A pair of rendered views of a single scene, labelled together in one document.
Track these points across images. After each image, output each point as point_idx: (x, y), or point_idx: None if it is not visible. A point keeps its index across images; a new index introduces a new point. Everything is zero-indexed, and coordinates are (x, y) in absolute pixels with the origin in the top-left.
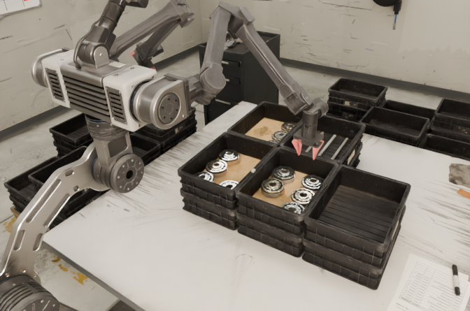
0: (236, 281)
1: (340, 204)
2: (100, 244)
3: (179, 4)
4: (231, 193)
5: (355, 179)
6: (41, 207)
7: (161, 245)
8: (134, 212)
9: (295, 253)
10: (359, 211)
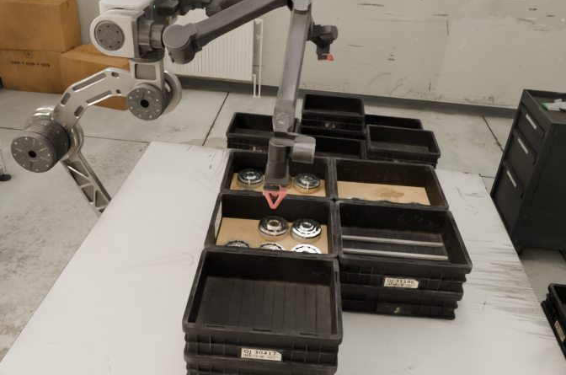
0: (153, 262)
1: (287, 295)
2: (160, 169)
3: None
4: (220, 191)
5: (332, 289)
6: (86, 87)
7: (176, 201)
8: (210, 172)
9: None
10: (284, 315)
